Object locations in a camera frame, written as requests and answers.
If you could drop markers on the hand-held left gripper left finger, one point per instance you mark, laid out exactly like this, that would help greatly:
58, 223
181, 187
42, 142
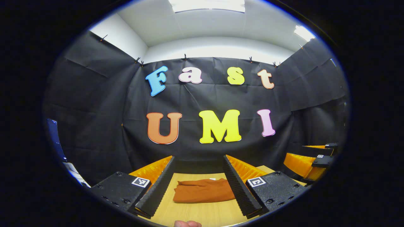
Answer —
157, 186

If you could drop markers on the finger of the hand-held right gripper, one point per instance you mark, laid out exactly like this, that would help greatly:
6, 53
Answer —
322, 160
315, 150

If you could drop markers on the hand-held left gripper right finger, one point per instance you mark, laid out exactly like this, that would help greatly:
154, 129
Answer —
240, 189

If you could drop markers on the row of black cloth clips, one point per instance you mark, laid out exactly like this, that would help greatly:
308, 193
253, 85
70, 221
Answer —
185, 57

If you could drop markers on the large ceiling light panel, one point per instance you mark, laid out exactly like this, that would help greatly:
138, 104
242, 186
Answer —
206, 5

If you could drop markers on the small ceiling light panel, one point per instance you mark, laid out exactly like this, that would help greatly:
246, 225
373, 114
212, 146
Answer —
303, 33

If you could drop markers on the blue monitor screen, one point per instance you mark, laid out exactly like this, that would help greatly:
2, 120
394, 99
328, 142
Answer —
55, 138

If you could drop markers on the rust orange buttoned dress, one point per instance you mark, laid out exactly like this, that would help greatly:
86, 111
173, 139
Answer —
202, 190

